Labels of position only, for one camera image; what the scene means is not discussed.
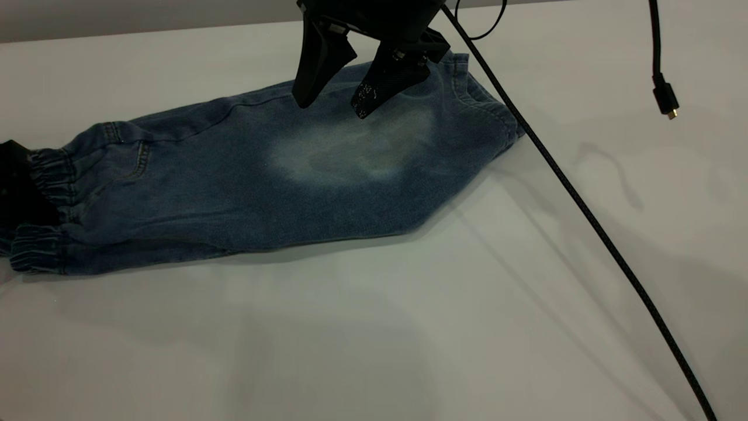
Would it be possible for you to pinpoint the thin black cable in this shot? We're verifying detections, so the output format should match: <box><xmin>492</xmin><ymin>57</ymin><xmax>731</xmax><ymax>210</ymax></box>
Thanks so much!
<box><xmin>453</xmin><ymin>0</ymin><xmax>507</xmax><ymax>41</ymax></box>

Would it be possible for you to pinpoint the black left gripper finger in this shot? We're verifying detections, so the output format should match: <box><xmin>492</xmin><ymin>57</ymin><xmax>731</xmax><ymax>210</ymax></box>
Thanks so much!
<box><xmin>0</xmin><ymin>139</ymin><xmax>61</xmax><ymax>234</ymax></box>

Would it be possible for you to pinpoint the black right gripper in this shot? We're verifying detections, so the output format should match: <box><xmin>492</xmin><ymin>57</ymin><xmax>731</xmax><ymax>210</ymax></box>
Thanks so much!
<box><xmin>292</xmin><ymin>0</ymin><xmax>451</xmax><ymax>120</ymax></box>

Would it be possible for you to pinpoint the black cable with USB plug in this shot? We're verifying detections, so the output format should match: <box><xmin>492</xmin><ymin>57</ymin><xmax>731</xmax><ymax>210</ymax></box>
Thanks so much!
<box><xmin>647</xmin><ymin>0</ymin><xmax>680</xmax><ymax>120</ymax></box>

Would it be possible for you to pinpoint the black braided cable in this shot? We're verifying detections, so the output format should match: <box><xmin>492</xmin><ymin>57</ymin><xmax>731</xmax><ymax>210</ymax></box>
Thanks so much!
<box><xmin>441</xmin><ymin>5</ymin><xmax>718</xmax><ymax>421</ymax></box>

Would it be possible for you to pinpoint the blue denim pants basketball print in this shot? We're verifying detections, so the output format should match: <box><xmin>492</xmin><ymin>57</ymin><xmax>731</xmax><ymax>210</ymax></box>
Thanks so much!
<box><xmin>0</xmin><ymin>51</ymin><xmax>527</xmax><ymax>275</ymax></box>

